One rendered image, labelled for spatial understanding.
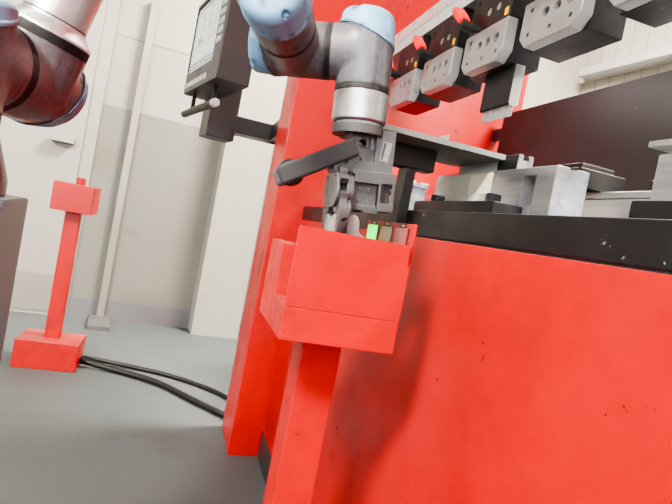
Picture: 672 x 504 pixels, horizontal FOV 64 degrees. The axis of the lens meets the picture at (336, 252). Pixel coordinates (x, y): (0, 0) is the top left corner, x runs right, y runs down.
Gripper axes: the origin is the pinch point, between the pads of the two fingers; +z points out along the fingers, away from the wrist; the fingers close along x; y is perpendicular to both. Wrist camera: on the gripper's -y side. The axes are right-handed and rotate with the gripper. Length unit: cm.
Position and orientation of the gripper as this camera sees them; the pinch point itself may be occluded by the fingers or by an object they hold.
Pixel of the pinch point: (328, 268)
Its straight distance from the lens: 74.9
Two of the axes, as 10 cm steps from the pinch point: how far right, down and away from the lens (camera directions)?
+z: -1.0, 9.9, 0.6
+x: -2.6, -0.9, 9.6
